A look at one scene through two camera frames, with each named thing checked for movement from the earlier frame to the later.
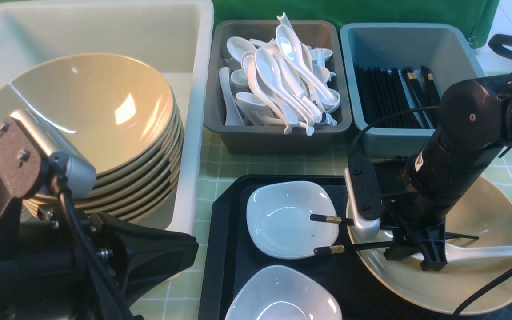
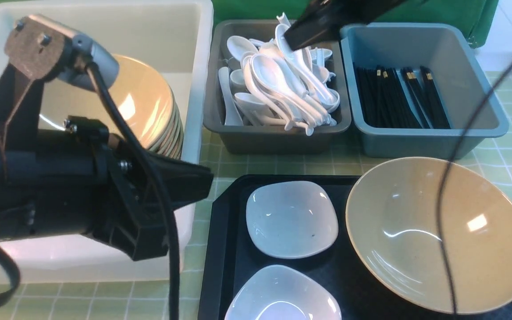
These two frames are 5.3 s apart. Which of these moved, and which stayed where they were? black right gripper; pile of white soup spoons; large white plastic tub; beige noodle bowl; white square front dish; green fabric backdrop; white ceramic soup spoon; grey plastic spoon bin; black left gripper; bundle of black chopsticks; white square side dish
Moved: white ceramic soup spoon; black left gripper; black right gripper
Stayed: large white plastic tub; beige noodle bowl; green fabric backdrop; white square side dish; grey plastic spoon bin; pile of white soup spoons; white square front dish; bundle of black chopsticks
